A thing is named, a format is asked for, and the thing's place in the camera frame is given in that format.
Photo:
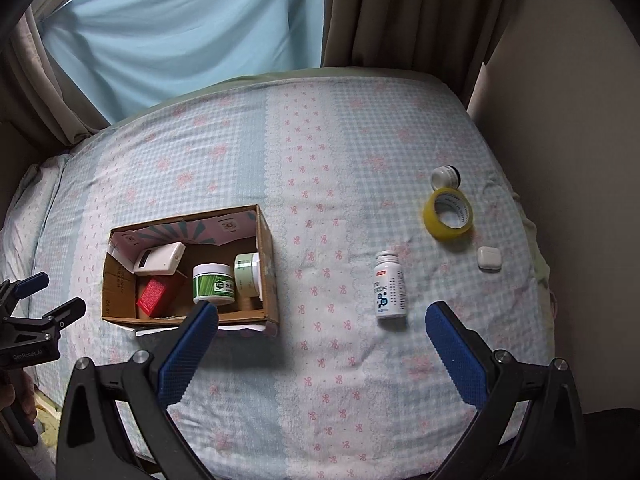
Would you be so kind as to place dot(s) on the person left hand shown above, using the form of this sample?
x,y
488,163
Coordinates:
x,y
18,407

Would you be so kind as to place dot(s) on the small white black jar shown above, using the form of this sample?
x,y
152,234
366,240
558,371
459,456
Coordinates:
x,y
445,176

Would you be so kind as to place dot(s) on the yellow tape roll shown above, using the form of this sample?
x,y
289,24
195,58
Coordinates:
x,y
447,214

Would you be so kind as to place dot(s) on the white vitamin bottle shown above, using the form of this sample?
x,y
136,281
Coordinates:
x,y
389,286

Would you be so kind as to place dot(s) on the white remote control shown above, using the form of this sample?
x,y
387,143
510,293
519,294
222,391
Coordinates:
x,y
160,260

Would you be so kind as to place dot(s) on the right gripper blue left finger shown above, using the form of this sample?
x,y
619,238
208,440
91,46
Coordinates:
x,y
115,421

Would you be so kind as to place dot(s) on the pale green cream jar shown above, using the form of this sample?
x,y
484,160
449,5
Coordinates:
x,y
247,276

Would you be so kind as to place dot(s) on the cardboard box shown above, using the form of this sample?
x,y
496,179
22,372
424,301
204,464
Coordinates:
x,y
216,236

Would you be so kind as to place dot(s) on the green striped white jar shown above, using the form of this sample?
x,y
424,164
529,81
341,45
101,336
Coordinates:
x,y
213,282

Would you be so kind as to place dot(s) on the white earbuds case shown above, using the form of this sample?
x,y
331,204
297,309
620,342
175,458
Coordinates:
x,y
489,259

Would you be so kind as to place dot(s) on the checkered floral bed sheet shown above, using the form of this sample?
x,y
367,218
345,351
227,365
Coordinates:
x,y
340,166

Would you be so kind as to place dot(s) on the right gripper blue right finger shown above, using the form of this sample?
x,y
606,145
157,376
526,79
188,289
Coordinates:
x,y
528,419

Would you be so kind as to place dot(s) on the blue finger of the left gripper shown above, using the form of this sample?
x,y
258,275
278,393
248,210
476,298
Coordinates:
x,y
29,286
64,315

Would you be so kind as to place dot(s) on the light blue curtain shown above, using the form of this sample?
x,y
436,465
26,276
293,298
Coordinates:
x,y
128,55

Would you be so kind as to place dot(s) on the red carton box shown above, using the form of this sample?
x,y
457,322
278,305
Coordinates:
x,y
158,294

